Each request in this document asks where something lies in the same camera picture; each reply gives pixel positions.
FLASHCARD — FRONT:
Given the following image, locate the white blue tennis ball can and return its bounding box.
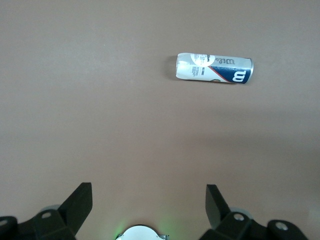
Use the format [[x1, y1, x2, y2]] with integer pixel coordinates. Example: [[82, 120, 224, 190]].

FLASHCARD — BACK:
[[174, 51, 255, 85]]

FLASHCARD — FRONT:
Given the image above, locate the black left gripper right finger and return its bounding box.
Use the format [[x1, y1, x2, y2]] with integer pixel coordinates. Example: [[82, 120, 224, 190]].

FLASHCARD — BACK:
[[199, 184, 308, 240]]

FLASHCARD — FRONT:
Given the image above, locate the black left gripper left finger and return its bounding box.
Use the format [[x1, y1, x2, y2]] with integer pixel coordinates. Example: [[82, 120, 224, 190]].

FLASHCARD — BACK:
[[0, 182, 94, 240]]

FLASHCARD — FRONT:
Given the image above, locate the brown table mat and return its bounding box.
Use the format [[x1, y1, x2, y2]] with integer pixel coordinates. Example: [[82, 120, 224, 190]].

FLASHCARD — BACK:
[[0, 0, 320, 240]]

